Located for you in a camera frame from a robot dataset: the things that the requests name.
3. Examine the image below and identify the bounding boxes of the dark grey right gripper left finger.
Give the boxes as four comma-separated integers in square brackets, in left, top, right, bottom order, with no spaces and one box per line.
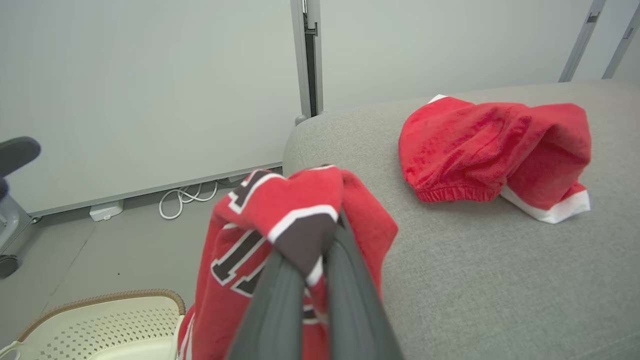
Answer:
[227,250,306,360]

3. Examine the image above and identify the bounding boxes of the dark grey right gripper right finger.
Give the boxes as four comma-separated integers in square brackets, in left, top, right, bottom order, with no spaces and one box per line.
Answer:
[325,210,404,360]

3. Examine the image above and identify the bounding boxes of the red jersey with black number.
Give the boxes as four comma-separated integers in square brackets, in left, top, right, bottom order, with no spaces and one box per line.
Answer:
[176,165,399,360]

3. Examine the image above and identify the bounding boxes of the red pants with white stripe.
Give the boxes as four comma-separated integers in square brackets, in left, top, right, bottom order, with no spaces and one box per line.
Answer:
[398,94,592,224]

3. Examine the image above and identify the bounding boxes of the cream perforated laundry basket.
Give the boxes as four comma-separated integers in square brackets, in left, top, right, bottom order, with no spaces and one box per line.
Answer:
[0,289,187,360]

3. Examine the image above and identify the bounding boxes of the grey fabric sofa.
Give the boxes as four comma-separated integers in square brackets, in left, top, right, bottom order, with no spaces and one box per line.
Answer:
[282,80,640,360]

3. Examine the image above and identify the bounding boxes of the white adapter box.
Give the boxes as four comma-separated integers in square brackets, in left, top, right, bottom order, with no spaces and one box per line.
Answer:
[89,200,125,222]

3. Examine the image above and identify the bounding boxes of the coiled white cable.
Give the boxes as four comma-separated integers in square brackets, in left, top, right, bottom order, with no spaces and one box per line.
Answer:
[159,181,219,221]

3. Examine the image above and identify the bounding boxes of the slanted grey metal post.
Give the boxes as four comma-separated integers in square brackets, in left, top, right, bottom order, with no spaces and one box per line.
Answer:
[558,0,608,83]
[601,5,640,80]

